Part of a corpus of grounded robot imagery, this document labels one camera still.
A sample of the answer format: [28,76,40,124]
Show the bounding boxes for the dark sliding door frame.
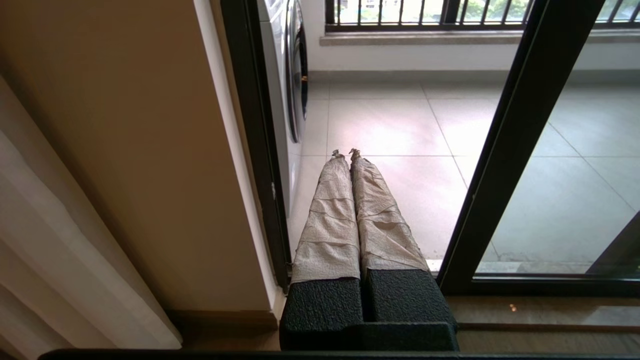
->
[220,0,295,295]

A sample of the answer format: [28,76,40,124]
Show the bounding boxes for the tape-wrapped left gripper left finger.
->
[278,150,365,351]

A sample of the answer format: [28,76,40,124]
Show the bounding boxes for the black balcony railing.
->
[325,0,640,33]

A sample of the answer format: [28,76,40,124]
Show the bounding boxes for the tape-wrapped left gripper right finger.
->
[349,147,459,333]

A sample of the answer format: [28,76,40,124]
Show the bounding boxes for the cream curtain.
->
[0,75,183,351]

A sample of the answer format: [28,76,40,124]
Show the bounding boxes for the grey stone window sill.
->
[320,29,640,48]

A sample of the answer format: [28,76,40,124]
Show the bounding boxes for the dark framed sliding glass door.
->
[436,0,640,299]

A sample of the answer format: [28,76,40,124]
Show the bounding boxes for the black window frame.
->
[440,0,463,26]

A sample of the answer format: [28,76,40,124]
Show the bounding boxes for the handleless dark framed glass door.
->
[585,210,640,278]

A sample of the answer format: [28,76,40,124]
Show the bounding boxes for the white front-load washing machine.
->
[257,0,311,223]

